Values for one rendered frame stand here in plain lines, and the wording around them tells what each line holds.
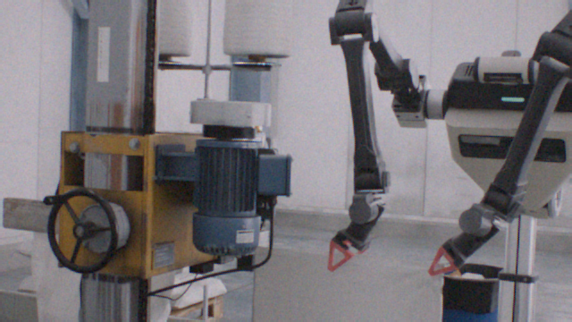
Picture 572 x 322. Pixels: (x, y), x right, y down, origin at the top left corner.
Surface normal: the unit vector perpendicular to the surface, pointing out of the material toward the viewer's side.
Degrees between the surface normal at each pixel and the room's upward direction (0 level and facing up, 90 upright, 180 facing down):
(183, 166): 90
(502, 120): 40
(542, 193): 130
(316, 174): 90
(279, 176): 90
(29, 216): 90
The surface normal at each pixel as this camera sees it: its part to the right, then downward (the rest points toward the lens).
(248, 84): -0.40, 0.04
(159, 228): 0.92, 0.06
